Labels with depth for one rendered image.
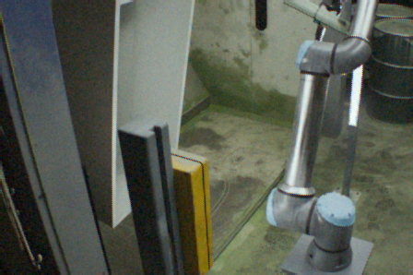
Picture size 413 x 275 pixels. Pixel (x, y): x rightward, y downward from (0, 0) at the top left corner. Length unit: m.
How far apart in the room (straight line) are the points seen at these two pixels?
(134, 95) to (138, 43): 0.33
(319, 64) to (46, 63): 0.97
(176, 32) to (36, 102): 1.30
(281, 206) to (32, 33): 1.11
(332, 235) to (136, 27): 1.48
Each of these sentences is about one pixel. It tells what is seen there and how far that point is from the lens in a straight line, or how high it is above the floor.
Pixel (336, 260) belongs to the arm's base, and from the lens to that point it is 1.81.
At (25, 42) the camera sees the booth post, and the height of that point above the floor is 1.68.
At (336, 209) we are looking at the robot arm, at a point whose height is 0.91.
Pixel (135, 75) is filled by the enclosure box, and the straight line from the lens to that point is 2.58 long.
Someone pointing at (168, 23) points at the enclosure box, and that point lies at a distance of 2.34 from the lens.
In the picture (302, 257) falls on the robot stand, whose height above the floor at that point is 0.64.
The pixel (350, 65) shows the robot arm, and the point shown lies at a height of 1.39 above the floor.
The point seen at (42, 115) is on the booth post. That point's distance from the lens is 1.17.
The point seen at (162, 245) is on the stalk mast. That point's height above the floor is 1.42.
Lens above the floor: 1.95
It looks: 29 degrees down
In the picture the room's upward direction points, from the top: 4 degrees counter-clockwise
